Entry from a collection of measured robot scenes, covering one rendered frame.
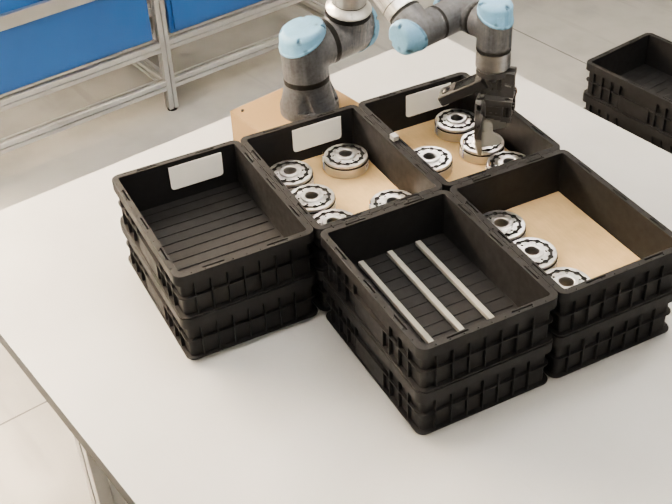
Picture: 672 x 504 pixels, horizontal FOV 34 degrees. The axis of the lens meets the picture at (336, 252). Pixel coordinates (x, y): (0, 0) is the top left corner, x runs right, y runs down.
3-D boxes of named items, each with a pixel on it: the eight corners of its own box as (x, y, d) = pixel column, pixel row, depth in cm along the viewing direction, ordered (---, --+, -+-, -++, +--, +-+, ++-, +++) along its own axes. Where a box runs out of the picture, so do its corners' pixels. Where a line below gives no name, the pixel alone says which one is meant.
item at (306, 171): (260, 169, 249) (260, 167, 248) (300, 157, 252) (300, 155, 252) (279, 191, 241) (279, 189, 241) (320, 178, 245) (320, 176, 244)
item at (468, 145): (451, 140, 255) (451, 137, 255) (487, 127, 259) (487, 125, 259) (476, 160, 248) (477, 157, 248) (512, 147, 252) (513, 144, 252)
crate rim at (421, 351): (317, 241, 219) (317, 231, 217) (445, 197, 229) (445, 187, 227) (420, 362, 190) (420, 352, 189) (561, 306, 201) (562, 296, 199)
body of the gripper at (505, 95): (510, 126, 241) (513, 78, 233) (471, 122, 243) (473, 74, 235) (515, 108, 246) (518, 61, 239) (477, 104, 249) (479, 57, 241)
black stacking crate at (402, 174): (243, 182, 253) (238, 140, 246) (356, 146, 263) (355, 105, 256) (320, 277, 225) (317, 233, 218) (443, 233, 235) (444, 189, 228)
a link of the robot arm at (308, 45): (272, 74, 275) (266, 25, 267) (314, 55, 281) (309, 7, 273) (302, 91, 267) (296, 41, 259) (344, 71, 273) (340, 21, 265)
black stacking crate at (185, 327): (126, 260, 250) (117, 217, 242) (246, 220, 260) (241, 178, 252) (189, 367, 221) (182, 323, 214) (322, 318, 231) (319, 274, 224)
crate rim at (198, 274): (111, 185, 237) (109, 176, 235) (238, 147, 247) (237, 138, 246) (176, 289, 208) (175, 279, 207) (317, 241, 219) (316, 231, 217)
